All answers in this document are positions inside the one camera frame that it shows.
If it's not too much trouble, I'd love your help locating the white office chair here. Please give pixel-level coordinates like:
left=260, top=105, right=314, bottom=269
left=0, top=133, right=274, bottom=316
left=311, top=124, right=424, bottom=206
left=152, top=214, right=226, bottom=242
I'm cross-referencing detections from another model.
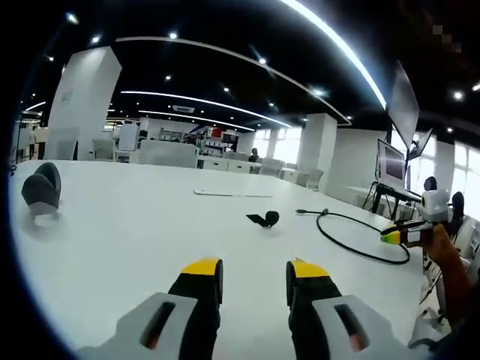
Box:
left=91, top=138, right=116, bottom=162
left=306, top=168, right=325, bottom=192

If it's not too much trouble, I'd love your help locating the computer monitor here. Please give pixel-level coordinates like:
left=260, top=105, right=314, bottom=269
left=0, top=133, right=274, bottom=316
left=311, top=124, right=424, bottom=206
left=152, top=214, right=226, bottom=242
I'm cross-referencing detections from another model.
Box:
left=376, top=138, right=408, bottom=191

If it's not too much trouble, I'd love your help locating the small softbox light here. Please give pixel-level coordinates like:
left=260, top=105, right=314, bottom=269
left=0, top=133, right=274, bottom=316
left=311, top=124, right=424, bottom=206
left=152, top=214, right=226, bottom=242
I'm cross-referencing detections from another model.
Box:
left=406, top=127, right=434, bottom=161

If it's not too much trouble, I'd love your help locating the flat white keyboard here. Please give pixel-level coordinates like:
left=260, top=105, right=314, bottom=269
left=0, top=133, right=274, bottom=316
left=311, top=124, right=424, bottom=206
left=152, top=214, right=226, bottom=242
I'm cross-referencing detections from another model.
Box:
left=193, top=187, right=274, bottom=199

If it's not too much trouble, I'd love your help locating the black charging cable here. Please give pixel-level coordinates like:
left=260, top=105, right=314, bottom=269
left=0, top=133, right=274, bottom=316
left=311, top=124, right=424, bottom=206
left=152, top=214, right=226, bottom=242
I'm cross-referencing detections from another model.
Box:
left=295, top=208, right=412, bottom=266

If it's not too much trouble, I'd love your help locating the white desk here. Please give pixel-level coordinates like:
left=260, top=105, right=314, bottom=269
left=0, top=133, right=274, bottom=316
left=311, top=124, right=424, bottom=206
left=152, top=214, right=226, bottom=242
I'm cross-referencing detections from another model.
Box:
left=9, top=159, right=453, bottom=360

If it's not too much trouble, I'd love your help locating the white square pillar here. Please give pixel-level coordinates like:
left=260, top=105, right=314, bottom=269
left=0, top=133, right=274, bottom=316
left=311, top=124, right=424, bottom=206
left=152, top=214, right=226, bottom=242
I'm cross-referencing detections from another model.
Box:
left=47, top=46, right=124, bottom=162

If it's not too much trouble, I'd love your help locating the storage shelf with boxes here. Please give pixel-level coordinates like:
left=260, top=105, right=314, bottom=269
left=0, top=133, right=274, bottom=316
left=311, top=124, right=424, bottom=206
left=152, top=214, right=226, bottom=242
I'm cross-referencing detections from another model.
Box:
left=194, top=126, right=241, bottom=155

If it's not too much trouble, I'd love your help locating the white low cabinet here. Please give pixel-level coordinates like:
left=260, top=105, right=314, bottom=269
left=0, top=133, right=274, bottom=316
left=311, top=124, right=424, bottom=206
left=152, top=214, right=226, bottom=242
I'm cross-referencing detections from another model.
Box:
left=196, top=156, right=263, bottom=175

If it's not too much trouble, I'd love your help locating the black stand table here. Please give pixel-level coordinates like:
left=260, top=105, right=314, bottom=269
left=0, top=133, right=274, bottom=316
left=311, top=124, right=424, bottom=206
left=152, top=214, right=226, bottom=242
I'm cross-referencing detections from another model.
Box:
left=361, top=181, right=423, bottom=221

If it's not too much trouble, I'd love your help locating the person's right hand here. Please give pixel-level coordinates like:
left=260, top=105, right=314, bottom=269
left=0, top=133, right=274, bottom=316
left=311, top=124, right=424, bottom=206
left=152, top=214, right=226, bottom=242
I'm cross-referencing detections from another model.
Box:
left=422, top=222, right=458, bottom=263

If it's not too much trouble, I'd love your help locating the large softbox light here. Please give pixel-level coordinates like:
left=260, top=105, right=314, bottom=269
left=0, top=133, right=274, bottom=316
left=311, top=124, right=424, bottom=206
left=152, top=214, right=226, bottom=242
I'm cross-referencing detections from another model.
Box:
left=387, top=61, right=421, bottom=150

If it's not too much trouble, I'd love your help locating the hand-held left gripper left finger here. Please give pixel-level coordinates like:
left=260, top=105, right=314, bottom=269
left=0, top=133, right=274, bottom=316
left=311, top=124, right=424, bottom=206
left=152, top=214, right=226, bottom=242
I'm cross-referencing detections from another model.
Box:
left=79, top=256, right=224, bottom=360

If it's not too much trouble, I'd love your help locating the long ceiling light strip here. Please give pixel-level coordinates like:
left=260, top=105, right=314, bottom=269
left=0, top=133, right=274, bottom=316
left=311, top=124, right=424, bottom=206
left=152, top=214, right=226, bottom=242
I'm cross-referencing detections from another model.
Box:
left=279, top=0, right=388, bottom=110

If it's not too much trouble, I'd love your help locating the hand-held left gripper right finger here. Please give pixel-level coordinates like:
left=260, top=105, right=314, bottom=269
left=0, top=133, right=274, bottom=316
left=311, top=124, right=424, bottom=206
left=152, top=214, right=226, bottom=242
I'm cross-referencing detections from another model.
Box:
left=286, top=256, right=429, bottom=360

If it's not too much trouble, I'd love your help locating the grey black sock pair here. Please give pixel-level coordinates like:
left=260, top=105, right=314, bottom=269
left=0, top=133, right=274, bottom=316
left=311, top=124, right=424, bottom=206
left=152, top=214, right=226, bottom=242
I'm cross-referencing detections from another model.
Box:
left=20, top=161, right=63, bottom=227

